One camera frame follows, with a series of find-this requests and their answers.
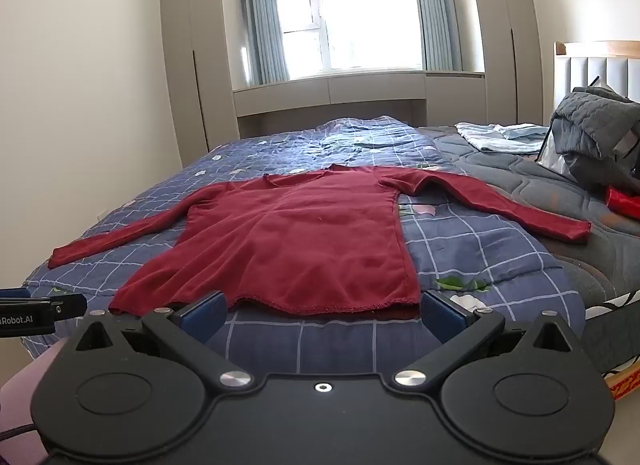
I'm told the light blue curtain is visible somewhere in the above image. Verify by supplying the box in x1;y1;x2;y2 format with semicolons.
237;0;292;86
407;0;463;72

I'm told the dark grey quilted jacket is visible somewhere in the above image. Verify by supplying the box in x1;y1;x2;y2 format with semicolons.
549;86;640;196

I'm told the grey quilted mattress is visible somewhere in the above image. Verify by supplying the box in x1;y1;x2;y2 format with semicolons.
417;125;640;377

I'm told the dark cable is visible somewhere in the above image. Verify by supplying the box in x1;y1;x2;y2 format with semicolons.
0;420;42;446

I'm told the padded wooden headboard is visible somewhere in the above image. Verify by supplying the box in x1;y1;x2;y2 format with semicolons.
553;40;640;126

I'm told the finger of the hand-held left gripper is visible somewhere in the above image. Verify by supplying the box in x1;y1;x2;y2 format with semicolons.
50;293;87;319

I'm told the light blue cloth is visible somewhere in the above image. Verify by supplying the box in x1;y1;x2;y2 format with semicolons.
455;121;551;154

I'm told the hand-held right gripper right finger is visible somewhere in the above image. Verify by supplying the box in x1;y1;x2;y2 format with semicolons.
392;289;583;391

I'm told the beige wardrobe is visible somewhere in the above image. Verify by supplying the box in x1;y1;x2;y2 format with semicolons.
159;0;242;156
465;0;546;128

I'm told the silver bag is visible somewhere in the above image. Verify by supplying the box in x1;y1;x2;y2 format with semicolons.
535;132;577;176

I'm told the dark red long-sleeved sweater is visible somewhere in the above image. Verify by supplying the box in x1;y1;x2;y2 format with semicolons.
48;163;592;318

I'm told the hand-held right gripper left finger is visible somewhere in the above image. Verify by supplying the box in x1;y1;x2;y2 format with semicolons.
66;291;253;391

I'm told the white-framed window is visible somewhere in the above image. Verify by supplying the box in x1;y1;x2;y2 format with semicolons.
274;0;425;72

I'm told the blue checked floral blanket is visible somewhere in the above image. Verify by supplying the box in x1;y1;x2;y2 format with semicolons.
22;116;587;377

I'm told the shiny red object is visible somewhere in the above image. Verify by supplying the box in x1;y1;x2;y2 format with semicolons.
604;186;640;222

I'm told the person's purple clothing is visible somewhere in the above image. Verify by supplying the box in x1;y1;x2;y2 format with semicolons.
0;345;68;446

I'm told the beige window cabinet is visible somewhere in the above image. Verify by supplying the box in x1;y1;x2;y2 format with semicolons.
232;70;487;134

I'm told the orange printed object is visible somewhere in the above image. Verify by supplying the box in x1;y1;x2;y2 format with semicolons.
602;360;640;402

